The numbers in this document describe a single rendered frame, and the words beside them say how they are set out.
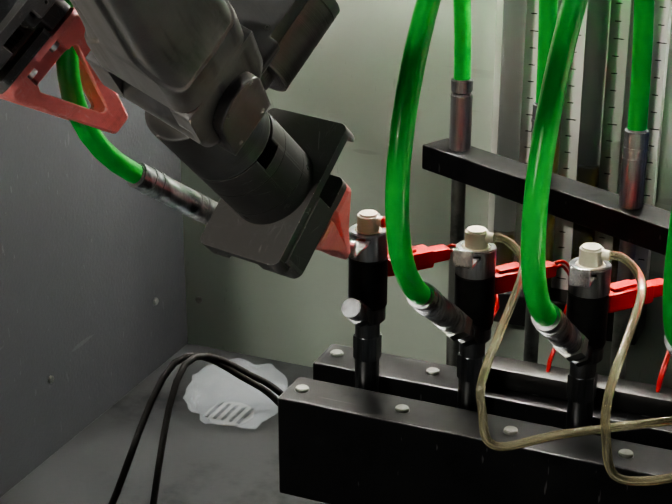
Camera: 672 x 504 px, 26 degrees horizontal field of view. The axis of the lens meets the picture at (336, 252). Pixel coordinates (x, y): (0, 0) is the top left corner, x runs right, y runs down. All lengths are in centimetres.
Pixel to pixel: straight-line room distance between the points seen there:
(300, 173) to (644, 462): 30
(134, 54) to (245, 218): 23
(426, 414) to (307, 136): 23
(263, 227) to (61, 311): 41
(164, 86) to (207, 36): 3
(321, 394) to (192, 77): 40
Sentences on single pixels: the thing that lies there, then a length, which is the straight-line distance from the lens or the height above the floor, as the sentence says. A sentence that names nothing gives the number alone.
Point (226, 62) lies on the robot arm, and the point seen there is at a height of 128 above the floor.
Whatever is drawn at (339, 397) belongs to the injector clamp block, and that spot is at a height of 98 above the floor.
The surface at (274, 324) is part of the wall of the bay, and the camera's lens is 144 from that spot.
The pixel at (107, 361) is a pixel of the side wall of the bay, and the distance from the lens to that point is 136.
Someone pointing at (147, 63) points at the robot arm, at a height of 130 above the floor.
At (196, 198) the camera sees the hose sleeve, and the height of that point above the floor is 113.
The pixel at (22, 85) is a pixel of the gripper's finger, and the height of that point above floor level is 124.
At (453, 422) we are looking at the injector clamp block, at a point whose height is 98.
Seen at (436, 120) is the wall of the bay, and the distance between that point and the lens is 130.
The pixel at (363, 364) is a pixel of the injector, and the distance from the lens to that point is 106.
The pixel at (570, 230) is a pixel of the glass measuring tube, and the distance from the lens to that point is 128.
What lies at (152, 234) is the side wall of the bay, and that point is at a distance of 139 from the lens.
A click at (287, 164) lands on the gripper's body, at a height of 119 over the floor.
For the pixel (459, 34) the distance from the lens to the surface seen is 117.
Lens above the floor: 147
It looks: 22 degrees down
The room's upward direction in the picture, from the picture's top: straight up
